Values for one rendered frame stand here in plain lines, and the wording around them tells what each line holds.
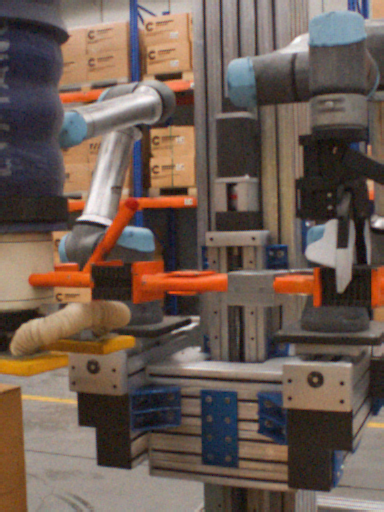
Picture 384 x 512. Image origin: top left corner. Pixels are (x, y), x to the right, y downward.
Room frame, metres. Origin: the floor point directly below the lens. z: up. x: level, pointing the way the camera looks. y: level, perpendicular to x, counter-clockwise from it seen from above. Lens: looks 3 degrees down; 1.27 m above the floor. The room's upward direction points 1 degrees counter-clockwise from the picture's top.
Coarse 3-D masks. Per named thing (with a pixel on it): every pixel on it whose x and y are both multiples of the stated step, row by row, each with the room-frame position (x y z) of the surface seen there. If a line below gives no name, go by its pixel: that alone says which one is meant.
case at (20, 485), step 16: (0, 384) 1.47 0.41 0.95; (0, 400) 1.40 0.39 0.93; (16, 400) 1.44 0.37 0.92; (0, 416) 1.40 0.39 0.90; (16, 416) 1.44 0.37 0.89; (0, 432) 1.40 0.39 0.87; (16, 432) 1.44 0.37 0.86; (0, 448) 1.39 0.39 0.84; (16, 448) 1.44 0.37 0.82; (0, 464) 1.39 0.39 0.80; (16, 464) 1.43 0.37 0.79; (0, 480) 1.39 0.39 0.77; (16, 480) 1.43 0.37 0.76; (0, 496) 1.39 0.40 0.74; (16, 496) 1.43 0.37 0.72
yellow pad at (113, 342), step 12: (12, 336) 1.28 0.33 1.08; (96, 336) 1.23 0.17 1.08; (108, 336) 1.24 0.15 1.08; (120, 336) 1.26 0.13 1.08; (48, 348) 1.23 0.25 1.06; (60, 348) 1.22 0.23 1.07; (72, 348) 1.21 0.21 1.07; (84, 348) 1.20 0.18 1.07; (96, 348) 1.18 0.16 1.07; (108, 348) 1.19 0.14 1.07; (120, 348) 1.22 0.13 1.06
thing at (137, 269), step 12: (96, 264) 1.09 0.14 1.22; (108, 264) 1.12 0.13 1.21; (120, 264) 1.15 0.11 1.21; (132, 264) 1.05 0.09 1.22; (144, 264) 1.06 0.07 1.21; (156, 264) 1.10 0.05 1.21; (96, 276) 1.07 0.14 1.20; (108, 276) 1.06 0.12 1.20; (120, 276) 1.05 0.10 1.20; (132, 276) 1.05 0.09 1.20; (96, 288) 1.07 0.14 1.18; (108, 288) 1.06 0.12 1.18; (120, 288) 1.05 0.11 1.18; (132, 288) 1.05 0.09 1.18; (96, 300) 1.08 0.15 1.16; (108, 300) 1.06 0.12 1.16; (120, 300) 1.05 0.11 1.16; (144, 300) 1.06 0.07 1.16
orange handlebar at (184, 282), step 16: (48, 272) 1.19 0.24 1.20; (64, 272) 1.18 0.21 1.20; (80, 272) 1.16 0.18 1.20; (176, 272) 1.04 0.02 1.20; (192, 272) 1.03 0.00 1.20; (208, 272) 1.04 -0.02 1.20; (144, 288) 1.06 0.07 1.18; (160, 288) 1.04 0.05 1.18; (176, 288) 1.03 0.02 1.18; (192, 288) 1.02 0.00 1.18; (208, 288) 1.01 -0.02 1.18; (224, 288) 0.99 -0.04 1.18; (288, 288) 0.95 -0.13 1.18; (304, 288) 0.94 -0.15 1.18
